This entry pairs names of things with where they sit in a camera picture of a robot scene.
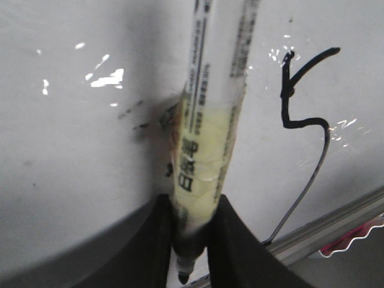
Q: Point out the white whiteboard with aluminium frame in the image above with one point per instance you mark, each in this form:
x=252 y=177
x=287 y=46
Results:
x=84 y=83

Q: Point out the red white wavy-edged object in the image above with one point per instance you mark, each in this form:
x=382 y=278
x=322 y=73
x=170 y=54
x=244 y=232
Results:
x=343 y=243

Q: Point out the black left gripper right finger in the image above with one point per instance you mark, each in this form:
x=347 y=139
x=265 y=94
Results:
x=237 y=259

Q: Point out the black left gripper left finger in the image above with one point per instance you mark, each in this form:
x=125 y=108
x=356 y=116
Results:
x=135 y=252

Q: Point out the white black-tipped whiteboard marker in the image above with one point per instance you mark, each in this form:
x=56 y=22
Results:
x=206 y=119

